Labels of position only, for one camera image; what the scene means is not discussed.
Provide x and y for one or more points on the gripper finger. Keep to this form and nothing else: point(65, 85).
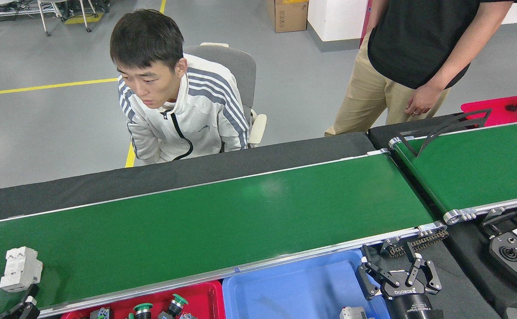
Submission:
point(28, 309)

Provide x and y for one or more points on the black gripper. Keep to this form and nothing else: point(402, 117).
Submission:
point(411, 305)

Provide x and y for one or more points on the white circuit breaker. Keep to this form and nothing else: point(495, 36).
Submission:
point(19, 268)

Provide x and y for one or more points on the blue plastic tray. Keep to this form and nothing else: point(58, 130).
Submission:
point(293, 288)

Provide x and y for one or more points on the short green feeder conveyor belt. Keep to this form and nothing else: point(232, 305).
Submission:
point(475, 168)

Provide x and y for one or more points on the red plastic tray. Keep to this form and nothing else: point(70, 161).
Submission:
point(205, 297)

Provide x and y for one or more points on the long green conveyor belt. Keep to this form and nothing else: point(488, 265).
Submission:
point(196, 230)

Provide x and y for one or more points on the person's left hand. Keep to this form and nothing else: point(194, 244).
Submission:
point(424, 99)

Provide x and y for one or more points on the black joystick controller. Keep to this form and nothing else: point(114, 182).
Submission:
point(515, 261)

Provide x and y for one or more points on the red plastic bin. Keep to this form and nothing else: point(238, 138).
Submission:
point(484, 113)

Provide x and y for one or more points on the person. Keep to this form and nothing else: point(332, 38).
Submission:
point(417, 35)
point(205, 115)

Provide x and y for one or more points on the grey office chair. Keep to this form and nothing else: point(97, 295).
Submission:
point(240, 66)

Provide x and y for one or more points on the cardboard box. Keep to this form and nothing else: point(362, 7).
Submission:
point(287, 15)

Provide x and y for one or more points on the white wheeled stand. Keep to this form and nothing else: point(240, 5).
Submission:
point(43, 17)

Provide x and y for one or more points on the yellow floor plate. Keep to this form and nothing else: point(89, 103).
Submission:
point(83, 17)

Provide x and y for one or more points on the black guide bracket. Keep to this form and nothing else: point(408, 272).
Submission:
point(453, 126)

